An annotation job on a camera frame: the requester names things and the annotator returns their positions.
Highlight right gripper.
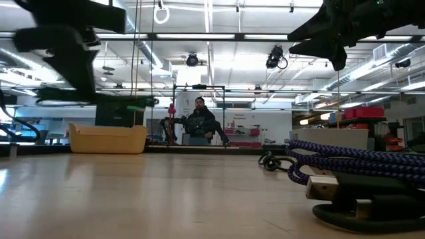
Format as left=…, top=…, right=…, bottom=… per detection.
left=288, top=0, right=392, bottom=71

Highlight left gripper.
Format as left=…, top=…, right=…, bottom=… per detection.
left=13, top=0, right=128, bottom=100

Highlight thin black cable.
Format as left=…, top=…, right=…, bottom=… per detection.
left=258, top=151, right=297, bottom=173

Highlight black monitor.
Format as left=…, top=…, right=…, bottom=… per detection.
left=95, top=103, right=145, bottom=128

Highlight yellow plastic bin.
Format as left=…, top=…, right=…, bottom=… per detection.
left=68, top=122, right=149, bottom=155

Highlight red storage box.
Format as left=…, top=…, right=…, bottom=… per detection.
left=343, top=106, right=385, bottom=120

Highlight person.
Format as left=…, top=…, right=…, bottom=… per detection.
left=186, top=96, right=230, bottom=146

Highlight black hanging cable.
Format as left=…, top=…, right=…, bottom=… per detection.
left=150, top=0, right=156, bottom=144
left=130, top=0, right=139, bottom=98

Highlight silver ventilation duct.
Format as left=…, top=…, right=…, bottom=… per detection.
left=112, top=0, right=163, bottom=69

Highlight black table frame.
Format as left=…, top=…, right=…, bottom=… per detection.
left=0, top=144, right=286, bottom=156

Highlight dark wall shelf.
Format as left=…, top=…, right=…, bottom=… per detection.
left=323, top=116, right=388, bottom=129

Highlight white hanging cable loop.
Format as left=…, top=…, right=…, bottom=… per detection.
left=153, top=5, right=171, bottom=25

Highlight red hanging strap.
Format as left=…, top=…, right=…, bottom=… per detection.
left=167, top=102, right=177, bottom=143

